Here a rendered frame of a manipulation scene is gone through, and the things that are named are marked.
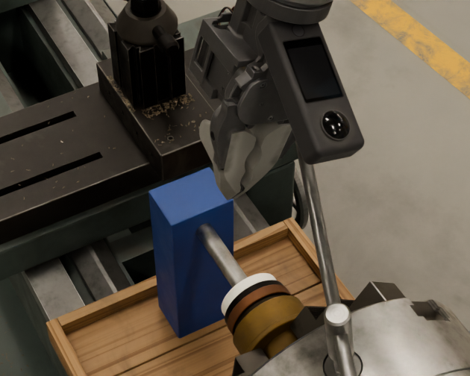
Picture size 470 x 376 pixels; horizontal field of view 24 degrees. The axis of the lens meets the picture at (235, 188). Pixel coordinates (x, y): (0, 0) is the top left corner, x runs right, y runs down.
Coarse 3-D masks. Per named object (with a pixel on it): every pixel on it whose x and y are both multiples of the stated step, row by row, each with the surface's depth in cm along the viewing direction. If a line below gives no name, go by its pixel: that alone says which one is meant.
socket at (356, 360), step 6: (354, 354) 94; (330, 360) 94; (354, 360) 93; (360, 360) 93; (324, 366) 94; (330, 366) 93; (354, 366) 93; (360, 366) 93; (324, 372) 94; (330, 372) 93; (360, 372) 93
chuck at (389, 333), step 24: (360, 312) 97; (384, 312) 97; (408, 312) 98; (312, 336) 95; (360, 336) 95; (384, 336) 95; (408, 336) 96; (432, 336) 97; (456, 336) 99; (288, 360) 95; (312, 360) 94; (384, 360) 93; (408, 360) 94; (432, 360) 94; (456, 360) 96
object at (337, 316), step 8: (336, 304) 87; (344, 304) 87; (328, 312) 87; (336, 312) 87; (344, 312) 86; (328, 320) 86; (336, 320) 86; (344, 320) 86; (328, 328) 87; (336, 328) 86; (344, 328) 86; (328, 336) 88; (352, 336) 89; (328, 344) 89; (352, 344) 90; (328, 352) 91; (352, 352) 90; (336, 360) 90; (336, 368) 92
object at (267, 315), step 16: (256, 288) 113; (272, 288) 114; (240, 304) 113; (256, 304) 112; (272, 304) 111; (288, 304) 112; (240, 320) 113; (256, 320) 111; (272, 320) 110; (288, 320) 110; (240, 336) 112; (256, 336) 110; (272, 336) 110; (288, 336) 110; (240, 352) 113; (272, 352) 110
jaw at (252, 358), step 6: (258, 348) 110; (246, 354) 109; (252, 354) 109; (258, 354) 109; (264, 354) 110; (234, 360) 109; (240, 360) 109; (246, 360) 109; (252, 360) 109; (258, 360) 109; (264, 360) 109; (234, 366) 110; (240, 366) 108; (246, 366) 108; (252, 366) 108; (258, 366) 108; (234, 372) 110; (240, 372) 109; (246, 372) 108; (252, 372) 108
